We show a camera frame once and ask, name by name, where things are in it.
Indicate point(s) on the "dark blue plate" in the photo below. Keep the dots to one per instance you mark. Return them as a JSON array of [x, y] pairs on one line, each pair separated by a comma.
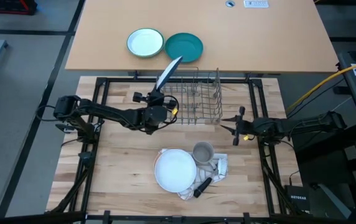
[[168, 73]]

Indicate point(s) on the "white plate green rim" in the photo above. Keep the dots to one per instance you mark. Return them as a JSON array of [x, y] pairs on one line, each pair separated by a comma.
[[145, 42]]

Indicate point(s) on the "black metal frame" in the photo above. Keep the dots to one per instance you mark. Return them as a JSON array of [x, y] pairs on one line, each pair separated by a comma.
[[119, 81]]

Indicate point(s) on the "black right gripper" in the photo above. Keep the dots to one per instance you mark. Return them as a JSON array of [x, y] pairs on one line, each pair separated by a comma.
[[243, 127]]

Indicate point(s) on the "grey patterned mug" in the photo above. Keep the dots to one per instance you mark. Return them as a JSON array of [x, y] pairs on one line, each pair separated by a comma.
[[203, 152]]

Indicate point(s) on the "black red-edged crate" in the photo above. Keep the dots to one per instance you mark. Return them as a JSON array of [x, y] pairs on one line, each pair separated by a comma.
[[10, 6]]

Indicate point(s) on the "white desk power outlet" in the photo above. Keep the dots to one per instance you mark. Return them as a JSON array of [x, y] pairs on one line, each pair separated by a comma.
[[255, 3]]

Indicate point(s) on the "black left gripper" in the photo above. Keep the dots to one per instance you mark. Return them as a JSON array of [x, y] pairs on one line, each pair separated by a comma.
[[139, 97]]

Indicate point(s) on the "white red-striped dish towel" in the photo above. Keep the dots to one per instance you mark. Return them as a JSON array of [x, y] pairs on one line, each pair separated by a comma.
[[207, 174]]

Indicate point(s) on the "teal plate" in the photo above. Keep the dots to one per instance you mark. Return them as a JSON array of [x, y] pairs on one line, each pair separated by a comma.
[[184, 46]]

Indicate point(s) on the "light wood desk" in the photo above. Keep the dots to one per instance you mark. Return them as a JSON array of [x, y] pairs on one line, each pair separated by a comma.
[[259, 37]]

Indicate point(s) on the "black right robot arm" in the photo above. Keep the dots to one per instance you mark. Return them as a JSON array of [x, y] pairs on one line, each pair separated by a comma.
[[305, 123]]

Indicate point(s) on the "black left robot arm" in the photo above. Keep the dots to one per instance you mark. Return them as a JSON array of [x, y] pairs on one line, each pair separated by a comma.
[[109, 112]]

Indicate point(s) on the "black network switch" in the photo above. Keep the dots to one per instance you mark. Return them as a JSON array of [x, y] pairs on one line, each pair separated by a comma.
[[297, 199]]

